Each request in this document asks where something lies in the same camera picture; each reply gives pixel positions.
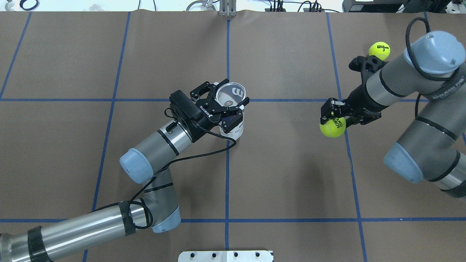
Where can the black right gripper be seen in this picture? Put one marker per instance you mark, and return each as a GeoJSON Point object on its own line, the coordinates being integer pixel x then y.
{"type": "Point", "coordinates": [355, 97]}

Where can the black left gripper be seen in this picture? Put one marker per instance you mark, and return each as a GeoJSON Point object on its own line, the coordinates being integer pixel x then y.
{"type": "Point", "coordinates": [202, 119]}

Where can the Roland Garros tennis ball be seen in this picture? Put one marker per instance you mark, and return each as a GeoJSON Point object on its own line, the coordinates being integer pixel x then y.
{"type": "Point", "coordinates": [333, 128]}

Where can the clear tennis ball tube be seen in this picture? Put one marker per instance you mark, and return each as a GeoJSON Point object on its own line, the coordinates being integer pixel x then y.
{"type": "Point", "coordinates": [230, 94]}

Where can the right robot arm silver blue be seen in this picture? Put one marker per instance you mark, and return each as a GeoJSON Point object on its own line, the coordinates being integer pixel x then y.
{"type": "Point", "coordinates": [425, 150]}

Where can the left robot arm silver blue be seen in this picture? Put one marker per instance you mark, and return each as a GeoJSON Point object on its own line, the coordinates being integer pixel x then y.
{"type": "Point", "coordinates": [155, 206]}

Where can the Wilson tennis ball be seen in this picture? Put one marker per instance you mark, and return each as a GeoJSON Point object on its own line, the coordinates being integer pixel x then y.
{"type": "Point", "coordinates": [380, 50]}

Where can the brown paper table mat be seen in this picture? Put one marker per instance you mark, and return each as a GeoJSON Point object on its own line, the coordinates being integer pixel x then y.
{"type": "Point", "coordinates": [79, 89]}

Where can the blue tape roll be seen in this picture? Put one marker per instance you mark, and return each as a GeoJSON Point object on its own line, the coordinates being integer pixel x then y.
{"type": "Point", "coordinates": [29, 5]}

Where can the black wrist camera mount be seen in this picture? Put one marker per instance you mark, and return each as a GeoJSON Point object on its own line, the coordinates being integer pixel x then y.
{"type": "Point", "coordinates": [185, 110]}
{"type": "Point", "coordinates": [366, 66]}

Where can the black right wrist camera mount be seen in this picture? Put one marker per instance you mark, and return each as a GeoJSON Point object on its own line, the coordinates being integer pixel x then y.
{"type": "Point", "coordinates": [366, 66]}

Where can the aluminium frame post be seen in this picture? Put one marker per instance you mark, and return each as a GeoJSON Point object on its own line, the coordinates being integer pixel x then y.
{"type": "Point", "coordinates": [227, 8]}

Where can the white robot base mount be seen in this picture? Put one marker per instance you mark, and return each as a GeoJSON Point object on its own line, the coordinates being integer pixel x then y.
{"type": "Point", "coordinates": [227, 256]}

